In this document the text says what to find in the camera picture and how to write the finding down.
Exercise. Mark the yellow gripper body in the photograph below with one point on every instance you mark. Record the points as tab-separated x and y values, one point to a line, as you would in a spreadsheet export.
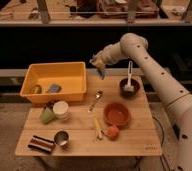
97	61

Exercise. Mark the blue grey towel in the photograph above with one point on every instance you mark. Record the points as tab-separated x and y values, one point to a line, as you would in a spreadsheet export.
101	72

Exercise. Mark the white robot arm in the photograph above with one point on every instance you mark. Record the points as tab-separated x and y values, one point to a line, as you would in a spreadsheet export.
176	99

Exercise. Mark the yellow plastic tray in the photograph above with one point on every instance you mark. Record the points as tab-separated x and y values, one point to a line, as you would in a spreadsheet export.
71	76

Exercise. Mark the green yellow item in tray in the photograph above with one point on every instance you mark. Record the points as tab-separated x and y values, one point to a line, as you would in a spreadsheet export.
37	89

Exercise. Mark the metal spoon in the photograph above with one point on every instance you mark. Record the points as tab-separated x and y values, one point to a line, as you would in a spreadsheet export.
98	95

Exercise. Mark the white dish brush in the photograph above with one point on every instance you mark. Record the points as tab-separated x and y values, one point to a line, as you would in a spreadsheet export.
129	87

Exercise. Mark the dark brown bowl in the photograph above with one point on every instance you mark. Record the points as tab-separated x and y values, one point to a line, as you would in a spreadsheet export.
126	94

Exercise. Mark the blue sponge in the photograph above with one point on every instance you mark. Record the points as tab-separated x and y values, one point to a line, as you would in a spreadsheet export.
54	88

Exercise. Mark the orange red bowl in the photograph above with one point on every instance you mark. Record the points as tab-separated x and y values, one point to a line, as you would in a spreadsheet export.
116	114

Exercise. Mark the wooden folding table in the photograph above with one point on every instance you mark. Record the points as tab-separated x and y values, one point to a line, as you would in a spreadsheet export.
137	138

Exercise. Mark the white paper cup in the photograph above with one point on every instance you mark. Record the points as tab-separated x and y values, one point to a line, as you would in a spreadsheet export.
60	109

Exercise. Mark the orange fruit toy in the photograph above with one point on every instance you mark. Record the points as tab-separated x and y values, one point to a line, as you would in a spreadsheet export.
112	132

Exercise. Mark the green cup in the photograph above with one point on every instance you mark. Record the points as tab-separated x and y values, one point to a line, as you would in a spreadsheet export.
47	116

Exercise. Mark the steel cup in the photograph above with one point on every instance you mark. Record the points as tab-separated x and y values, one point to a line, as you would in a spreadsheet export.
61	139

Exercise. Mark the background workbench shelf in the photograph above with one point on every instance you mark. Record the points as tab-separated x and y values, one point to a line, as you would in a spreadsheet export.
96	12

